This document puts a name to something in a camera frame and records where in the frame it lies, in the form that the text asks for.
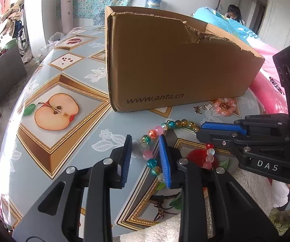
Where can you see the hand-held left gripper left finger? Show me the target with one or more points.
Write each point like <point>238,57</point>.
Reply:
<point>127,156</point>

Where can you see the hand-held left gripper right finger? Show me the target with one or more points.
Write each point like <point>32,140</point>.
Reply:
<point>164,156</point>

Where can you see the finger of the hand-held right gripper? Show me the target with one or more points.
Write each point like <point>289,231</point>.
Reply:
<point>220,126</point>
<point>210,137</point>

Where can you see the butterfly charm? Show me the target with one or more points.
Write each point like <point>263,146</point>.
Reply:
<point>197,109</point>

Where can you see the brown cardboard box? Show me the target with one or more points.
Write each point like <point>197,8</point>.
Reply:
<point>160,68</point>

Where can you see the person's right hand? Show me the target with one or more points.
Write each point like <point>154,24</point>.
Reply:
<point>281,194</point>

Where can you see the fruit print tablecloth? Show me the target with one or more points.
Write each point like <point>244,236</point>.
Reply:
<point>84,136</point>

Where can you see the pink bed blanket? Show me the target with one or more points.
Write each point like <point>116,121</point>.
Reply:
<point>265,93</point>

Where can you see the green patterned cloth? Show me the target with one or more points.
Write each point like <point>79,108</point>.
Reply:
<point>286,219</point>

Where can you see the blue printed quilt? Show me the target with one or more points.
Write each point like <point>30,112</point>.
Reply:
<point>235,27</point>

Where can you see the white plastic bag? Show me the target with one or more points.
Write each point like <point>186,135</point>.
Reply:
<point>55,39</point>

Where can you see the clear water bottle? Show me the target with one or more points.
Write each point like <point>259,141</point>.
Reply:
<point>99,20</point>

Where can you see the blue water bottle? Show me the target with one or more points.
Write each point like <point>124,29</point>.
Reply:
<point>153,2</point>

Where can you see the grey cabinet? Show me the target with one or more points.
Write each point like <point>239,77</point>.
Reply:
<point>4,75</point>

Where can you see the pale upright board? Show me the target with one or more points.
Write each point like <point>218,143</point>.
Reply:
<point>67,15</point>

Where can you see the wheelchair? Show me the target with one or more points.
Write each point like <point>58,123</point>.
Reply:
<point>21,37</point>

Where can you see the green basin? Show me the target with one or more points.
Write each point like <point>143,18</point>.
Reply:
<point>11,44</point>

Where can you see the pile of clothes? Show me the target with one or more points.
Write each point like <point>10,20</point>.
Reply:
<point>11,12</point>

